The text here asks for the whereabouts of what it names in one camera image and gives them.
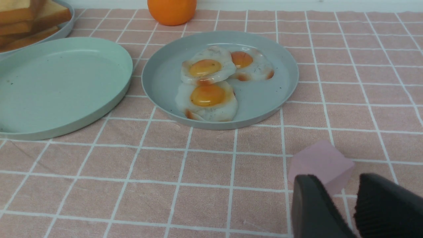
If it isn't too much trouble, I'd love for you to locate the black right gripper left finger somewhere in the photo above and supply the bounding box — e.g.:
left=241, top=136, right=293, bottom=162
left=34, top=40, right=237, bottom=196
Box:
left=291, top=175, right=356, bottom=238

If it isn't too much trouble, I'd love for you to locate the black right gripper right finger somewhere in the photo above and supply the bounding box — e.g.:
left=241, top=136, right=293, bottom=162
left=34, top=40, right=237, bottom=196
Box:
left=354, top=173, right=423, bottom=238

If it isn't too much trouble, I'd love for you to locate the fried egg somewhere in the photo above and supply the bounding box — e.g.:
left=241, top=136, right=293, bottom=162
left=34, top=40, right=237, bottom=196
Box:
left=175, top=81, right=238, bottom=122
left=181, top=46, right=237, bottom=86
left=228, top=46, right=275, bottom=81

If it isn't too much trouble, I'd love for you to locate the toast slice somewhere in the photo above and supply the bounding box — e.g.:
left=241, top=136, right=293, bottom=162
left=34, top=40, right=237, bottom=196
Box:
left=0, top=0, right=45, bottom=24
left=1, top=0, right=72, bottom=36
left=0, top=26, right=59, bottom=53

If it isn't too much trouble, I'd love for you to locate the pink foam block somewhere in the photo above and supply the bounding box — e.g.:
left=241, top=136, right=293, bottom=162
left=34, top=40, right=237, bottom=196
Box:
left=288, top=140, right=355, bottom=195

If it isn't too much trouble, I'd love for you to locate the grey egg plate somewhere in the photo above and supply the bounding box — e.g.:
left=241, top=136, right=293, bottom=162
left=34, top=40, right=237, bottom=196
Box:
left=141, top=31, right=299, bottom=131

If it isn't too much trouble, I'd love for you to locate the fried egg front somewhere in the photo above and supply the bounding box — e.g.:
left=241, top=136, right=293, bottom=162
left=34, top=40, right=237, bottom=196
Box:
left=175, top=81, right=238, bottom=122

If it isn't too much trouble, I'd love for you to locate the pink checkered tablecloth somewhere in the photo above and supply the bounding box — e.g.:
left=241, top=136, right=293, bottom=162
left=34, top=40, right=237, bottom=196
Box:
left=0, top=9, right=423, bottom=238

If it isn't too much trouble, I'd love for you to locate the orange fruit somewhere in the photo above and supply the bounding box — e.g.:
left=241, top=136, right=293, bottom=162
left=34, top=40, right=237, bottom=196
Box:
left=147, top=0, right=197, bottom=26

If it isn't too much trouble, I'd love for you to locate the mint green plate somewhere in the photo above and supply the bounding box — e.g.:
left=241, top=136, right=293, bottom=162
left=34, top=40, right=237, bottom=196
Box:
left=0, top=37, right=133, bottom=140

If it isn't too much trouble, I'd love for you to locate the light blue bread plate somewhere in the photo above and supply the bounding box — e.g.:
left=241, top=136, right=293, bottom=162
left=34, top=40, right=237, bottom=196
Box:
left=0, top=0, right=76, bottom=59

